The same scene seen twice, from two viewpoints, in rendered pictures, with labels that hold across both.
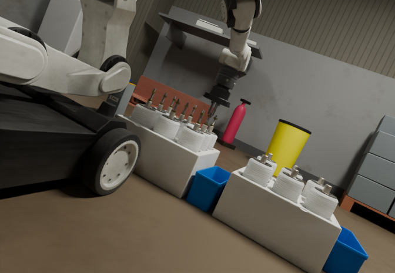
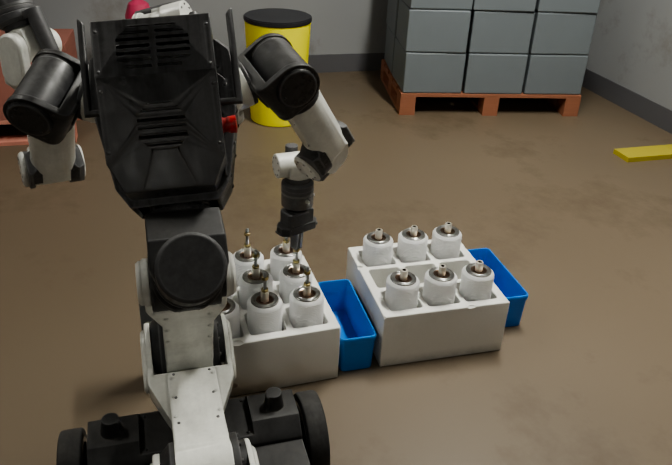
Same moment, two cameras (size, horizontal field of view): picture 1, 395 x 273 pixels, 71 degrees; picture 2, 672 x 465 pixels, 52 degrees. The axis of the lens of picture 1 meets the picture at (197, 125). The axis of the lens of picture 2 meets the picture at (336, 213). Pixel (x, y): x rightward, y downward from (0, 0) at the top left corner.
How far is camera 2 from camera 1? 1.31 m
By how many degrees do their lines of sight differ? 41
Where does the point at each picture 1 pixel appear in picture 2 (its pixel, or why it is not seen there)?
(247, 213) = (417, 343)
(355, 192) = (413, 82)
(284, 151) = not seen: hidden behind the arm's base
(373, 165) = (423, 27)
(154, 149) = (278, 354)
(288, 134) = not seen: hidden behind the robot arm
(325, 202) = (486, 285)
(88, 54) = (185, 354)
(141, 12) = not seen: outside the picture
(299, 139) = (301, 44)
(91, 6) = (179, 316)
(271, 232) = (448, 342)
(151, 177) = (290, 380)
